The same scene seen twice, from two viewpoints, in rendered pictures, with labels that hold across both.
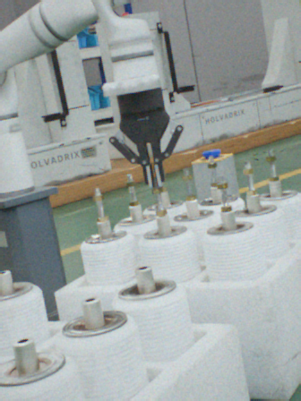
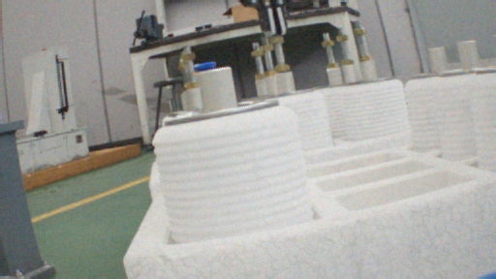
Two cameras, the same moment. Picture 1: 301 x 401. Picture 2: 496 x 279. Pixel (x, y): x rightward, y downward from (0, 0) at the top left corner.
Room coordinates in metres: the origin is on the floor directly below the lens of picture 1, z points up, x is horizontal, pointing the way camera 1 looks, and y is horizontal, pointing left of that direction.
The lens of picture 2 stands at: (0.44, 0.65, 0.26)
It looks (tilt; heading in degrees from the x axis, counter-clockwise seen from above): 3 degrees down; 325
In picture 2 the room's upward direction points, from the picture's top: 10 degrees counter-clockwise
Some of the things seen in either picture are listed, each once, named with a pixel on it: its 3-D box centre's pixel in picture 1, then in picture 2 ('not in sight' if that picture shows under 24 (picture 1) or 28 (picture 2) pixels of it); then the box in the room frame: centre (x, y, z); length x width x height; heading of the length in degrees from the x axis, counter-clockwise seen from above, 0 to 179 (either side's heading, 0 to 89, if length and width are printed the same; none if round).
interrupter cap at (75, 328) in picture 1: (95, 325); (472, 72); (0.87, 0.09, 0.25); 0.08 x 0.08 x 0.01
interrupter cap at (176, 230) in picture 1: (165, 233); (287, 95); (1.29, -0.01, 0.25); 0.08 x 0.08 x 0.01
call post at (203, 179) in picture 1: (224, 228); not in sight; (1.69, -0.14, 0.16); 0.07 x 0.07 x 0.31; 61
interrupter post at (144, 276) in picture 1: (145, 280); (438, 63); (0.97, 0.03, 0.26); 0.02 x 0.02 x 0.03
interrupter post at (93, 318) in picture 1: (92, 313); (469, 58); (0.87, 0.09, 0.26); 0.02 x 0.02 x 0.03
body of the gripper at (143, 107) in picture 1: (142, 115); not in sight; (1.29, -0.01, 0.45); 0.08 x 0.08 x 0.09
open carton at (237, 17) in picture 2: not in sight; (255, 10); (5.18, -2.87, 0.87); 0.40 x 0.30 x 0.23; 25
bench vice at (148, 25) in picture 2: not in sight; (148, 27); (5.45, -2.12, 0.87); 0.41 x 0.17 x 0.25; 129
